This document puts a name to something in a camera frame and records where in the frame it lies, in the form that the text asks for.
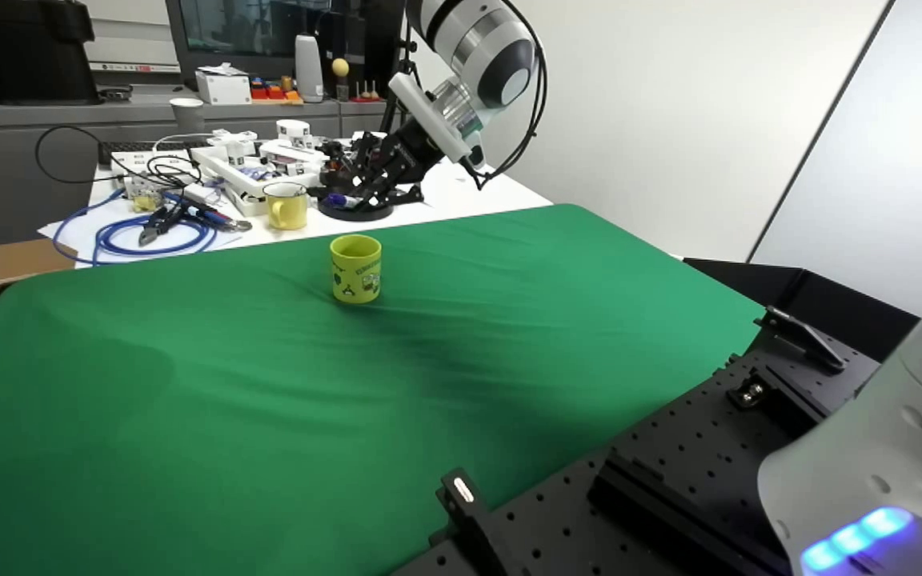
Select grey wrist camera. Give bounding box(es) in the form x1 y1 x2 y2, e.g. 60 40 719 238
384 71 486 166

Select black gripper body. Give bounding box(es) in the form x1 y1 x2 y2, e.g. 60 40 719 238
349 128 445 205

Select black office chair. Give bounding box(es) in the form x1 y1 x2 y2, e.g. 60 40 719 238
0 0 103 104

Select black clamp mount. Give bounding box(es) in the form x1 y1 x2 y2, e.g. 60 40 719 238
435 467 506 576

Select pale yellow plain cup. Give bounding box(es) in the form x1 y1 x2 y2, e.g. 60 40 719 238
261 183 312 235

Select black perforated mounting board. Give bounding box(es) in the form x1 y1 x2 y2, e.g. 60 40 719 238
394 308 884 576

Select red orange small items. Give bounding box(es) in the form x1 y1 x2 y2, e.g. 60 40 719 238
248 73 304 110

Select yellow cup with cartoon print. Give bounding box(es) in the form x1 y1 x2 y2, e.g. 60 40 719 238
327 235 386 309

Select green table cloth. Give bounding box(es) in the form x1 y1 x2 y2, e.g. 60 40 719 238
0 200 767 576

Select dark pliers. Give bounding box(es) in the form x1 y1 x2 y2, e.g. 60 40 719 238
135 199 193 249

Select white box with lid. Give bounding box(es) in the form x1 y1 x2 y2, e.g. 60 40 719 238
193 62 254 110

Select white cylindrical speaker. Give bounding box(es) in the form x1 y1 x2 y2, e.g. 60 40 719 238
291 32 329 104

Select large dark wall screen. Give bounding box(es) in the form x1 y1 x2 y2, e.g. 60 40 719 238
167 0 410 83

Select blue cable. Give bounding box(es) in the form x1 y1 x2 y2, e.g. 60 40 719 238
51 189 224 270

